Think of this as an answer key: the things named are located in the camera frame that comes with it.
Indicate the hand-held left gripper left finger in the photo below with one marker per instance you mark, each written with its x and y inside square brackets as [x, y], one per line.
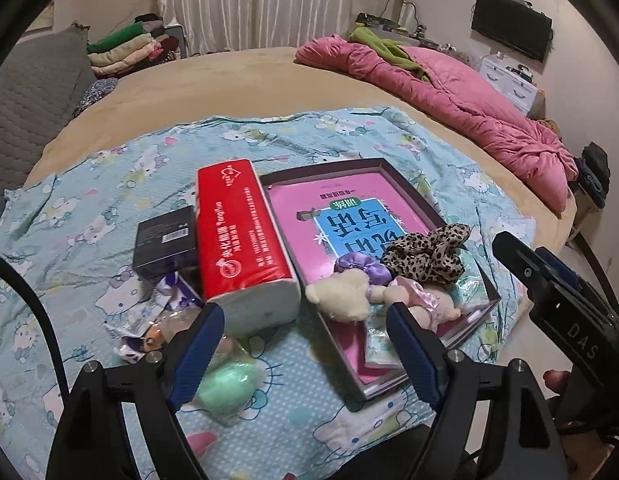
[197, 355]

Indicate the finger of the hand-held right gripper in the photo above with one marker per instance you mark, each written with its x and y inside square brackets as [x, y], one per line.
[559, 267]
[524, 265]

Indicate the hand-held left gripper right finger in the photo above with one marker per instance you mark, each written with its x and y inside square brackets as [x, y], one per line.
[414, 355]

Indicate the pink dress plush bear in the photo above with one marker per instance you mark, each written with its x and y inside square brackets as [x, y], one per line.
[419, 300]

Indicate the cream plush bear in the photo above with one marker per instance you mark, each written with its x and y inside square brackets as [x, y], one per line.
[339, 295]

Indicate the leopard print scrunchie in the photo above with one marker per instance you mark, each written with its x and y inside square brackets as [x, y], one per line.
[419, 255]

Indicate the purple scrunchie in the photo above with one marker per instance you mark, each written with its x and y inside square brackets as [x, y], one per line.
[362, 267]

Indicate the dark shallow box tray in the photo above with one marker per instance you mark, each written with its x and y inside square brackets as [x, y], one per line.
[339, 170]

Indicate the green soft ball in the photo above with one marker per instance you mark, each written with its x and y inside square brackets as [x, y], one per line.
[229, 377]

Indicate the person's right hand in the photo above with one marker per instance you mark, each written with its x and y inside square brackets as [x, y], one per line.
[557, 381]

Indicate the clear plastic bag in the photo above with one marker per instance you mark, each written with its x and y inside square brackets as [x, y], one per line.
[182, 322]

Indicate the small doll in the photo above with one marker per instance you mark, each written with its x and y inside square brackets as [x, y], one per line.
[152, 340]

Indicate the white and purple wrapper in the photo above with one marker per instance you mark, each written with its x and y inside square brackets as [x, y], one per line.
[174, 295]

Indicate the dark bag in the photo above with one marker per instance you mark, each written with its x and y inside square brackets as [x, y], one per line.
[594, 175]

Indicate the black box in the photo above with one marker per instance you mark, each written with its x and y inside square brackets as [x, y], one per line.
[164, 240]

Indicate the red tissue pack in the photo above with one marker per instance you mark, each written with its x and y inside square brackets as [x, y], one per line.
[239, 240]

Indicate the pink and blue book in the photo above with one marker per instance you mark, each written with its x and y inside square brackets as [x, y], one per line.
[309, 230]

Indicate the pink quilt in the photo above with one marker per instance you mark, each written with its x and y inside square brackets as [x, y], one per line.
[464, 110]

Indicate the white drawer cabinet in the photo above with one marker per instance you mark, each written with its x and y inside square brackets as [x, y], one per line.
[507, 82]

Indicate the blue cat print blanket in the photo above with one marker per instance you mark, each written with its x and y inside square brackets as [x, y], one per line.
[89, 200]

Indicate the green cloth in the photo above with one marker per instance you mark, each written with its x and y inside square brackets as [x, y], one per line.
[384, 47]

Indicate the beige bed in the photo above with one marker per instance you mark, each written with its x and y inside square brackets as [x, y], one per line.
[214, 80]

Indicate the dark floral cloth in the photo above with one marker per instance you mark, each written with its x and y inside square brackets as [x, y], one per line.
[96, 95]

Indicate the cluttered dressing table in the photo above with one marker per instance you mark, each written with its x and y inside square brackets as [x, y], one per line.
[379, 20]

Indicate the grey quilted sofa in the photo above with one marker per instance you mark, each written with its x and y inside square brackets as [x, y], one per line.
[34, 95]

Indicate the stack of folded clothes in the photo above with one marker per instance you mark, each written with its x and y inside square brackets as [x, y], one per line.
[124, 47]

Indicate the white curtain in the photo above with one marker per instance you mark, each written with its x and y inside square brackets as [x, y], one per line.
[274, 5]

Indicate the black wall television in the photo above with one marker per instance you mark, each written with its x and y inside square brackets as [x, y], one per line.
[512, 25]

